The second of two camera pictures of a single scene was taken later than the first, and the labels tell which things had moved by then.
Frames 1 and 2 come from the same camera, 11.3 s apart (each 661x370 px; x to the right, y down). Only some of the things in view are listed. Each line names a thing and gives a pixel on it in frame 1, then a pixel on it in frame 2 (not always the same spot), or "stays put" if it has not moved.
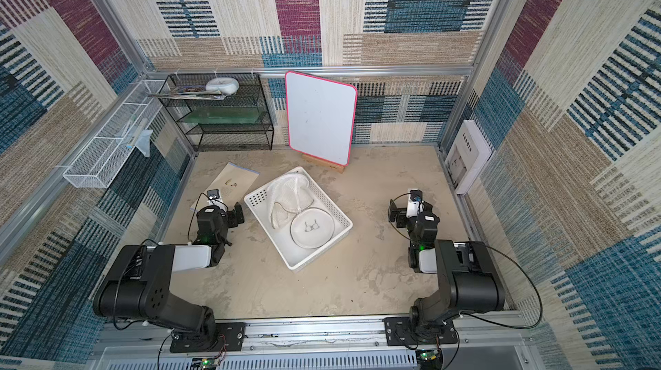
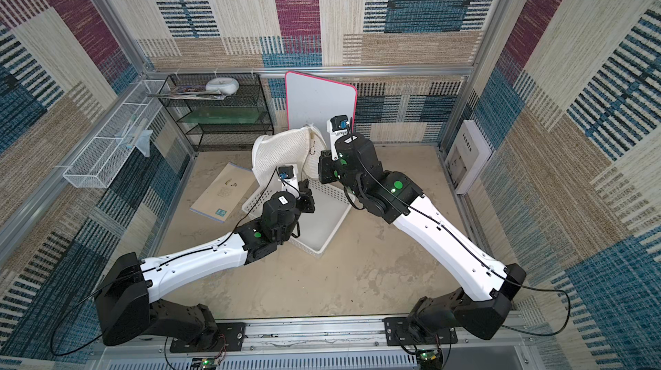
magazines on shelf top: (193, 92) stays put
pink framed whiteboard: (321, 117) stays put
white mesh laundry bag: (291, 205) -> (304, 146)
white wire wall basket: (98, 164) stays put
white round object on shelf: (225, 85) stays put
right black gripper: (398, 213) -> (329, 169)
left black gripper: (237, 218) -> (305, 200)
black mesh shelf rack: (228, 110) stays put
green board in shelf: (223, 115) stays put
